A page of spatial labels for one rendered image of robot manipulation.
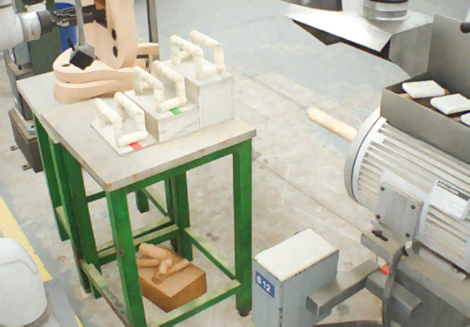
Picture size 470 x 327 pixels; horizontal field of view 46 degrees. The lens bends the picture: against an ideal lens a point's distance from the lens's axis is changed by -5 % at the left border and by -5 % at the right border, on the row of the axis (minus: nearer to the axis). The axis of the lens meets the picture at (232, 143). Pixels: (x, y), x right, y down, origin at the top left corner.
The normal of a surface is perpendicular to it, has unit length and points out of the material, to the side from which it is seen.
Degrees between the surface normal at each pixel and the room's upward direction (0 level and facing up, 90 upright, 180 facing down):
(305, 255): 0
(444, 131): 90
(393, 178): 70
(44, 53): 90
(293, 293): 90
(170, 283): 0
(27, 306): 90
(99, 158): 0
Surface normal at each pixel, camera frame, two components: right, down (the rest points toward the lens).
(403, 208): -0.80, 0.31
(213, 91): 0.56, 0.40
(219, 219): -0.02, -0.87
